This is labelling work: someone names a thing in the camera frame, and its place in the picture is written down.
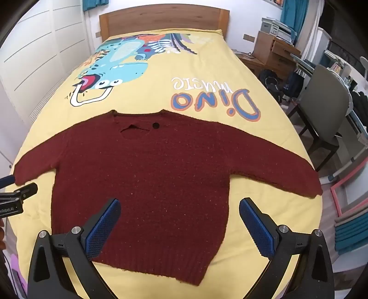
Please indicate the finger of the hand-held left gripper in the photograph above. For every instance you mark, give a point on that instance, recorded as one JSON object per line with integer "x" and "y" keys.
{"x": 24, "y": 191}
{"x": 7, "y": 181}

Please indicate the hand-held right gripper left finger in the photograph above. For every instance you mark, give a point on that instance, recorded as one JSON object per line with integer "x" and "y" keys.
{"x": 103, "y": 227}

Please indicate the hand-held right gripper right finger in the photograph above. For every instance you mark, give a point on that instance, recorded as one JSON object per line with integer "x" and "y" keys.
{"x": 256, "y": 227}

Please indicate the dark red knitted sweater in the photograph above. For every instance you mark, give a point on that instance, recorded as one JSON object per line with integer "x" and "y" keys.
{"x": 161, "y": 187}

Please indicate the stack of teal boards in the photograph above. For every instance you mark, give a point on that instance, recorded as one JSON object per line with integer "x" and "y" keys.
{"x": 352, "y": 233}

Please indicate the white wardrobe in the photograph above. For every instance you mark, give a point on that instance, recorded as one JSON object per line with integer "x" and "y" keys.
{"x": 43, "y": 57}

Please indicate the black bag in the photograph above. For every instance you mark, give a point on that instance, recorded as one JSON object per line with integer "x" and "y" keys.
{"x": 270, "y": 83}

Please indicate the grey chair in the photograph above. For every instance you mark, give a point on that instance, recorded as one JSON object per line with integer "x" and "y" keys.
{"x": 325, "y": 97}

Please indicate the dark blue bag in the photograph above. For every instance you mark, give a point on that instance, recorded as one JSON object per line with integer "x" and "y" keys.
{"x": 294, "y": 84}

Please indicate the black backpack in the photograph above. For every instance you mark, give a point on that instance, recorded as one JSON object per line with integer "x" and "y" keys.
{"x": 359, "y": 103}

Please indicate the yellow printed blanket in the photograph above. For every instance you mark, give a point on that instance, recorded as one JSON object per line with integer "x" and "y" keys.
{"x": 201, "y": 72}

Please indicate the wooden cabinet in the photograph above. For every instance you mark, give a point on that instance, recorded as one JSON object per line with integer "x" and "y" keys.
{"x": 273, "y": 54}

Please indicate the white printer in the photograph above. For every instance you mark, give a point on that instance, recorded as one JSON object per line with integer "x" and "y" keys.
{"x": 273, "y": 28}

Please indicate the teal curtain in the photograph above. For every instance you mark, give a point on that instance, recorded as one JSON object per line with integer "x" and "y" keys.
{"x": 299, "y": 17}

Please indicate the wooden bed headboard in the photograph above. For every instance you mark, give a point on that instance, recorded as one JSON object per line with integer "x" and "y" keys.
{"x": 161, "y": 18}

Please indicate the pink frame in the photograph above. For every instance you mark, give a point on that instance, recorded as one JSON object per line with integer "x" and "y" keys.
{"x": 337, "y": 201}

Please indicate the wall socket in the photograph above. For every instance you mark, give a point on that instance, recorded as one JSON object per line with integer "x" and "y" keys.
{"x": 248, "y": 37}

